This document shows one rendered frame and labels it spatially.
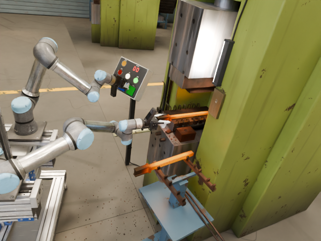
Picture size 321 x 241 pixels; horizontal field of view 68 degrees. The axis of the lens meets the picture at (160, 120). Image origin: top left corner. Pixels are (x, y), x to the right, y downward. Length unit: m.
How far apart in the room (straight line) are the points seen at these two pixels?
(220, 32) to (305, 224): 2.13
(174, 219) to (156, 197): 0.18
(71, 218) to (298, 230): 2.12
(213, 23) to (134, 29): 5.04
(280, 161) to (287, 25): 0.92
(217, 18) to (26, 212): 1.53
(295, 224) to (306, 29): 1.99
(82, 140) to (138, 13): 5.23
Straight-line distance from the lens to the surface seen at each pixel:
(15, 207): 1.61
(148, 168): 1.34
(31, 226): 2.11
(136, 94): 2.00
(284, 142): 1.77
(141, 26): 6.42
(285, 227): 2.78
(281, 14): 1.23
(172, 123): 1.73
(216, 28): 1.48
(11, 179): 1.31
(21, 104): 1.80
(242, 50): 1.35
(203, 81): 1.64
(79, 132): 1.37
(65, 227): 2.31
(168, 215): 1.50
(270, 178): 1.92
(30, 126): 1.87
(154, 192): 1.59
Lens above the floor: 1.92
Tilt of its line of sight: 33 degrees down
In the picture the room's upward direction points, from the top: 10 degrees clockwise
